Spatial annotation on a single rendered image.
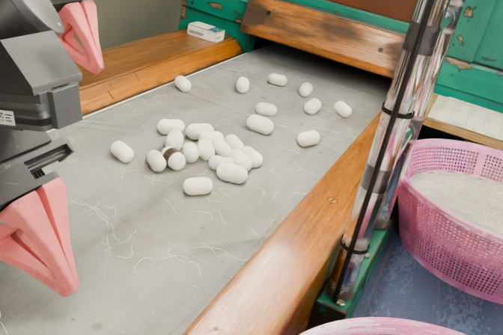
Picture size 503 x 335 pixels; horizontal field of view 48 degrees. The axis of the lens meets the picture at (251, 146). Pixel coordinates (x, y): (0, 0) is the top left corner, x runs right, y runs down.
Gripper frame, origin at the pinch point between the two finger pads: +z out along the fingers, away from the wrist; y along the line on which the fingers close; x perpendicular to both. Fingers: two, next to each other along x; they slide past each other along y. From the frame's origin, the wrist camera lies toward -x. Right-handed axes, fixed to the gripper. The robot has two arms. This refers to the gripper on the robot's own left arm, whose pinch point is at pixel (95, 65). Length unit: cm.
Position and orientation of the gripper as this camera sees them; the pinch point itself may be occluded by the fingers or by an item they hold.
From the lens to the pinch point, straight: 68.7
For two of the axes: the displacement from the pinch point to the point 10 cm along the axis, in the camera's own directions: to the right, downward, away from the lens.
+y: 4.2, -3.1, 8.5
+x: -7.2, 4.6, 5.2
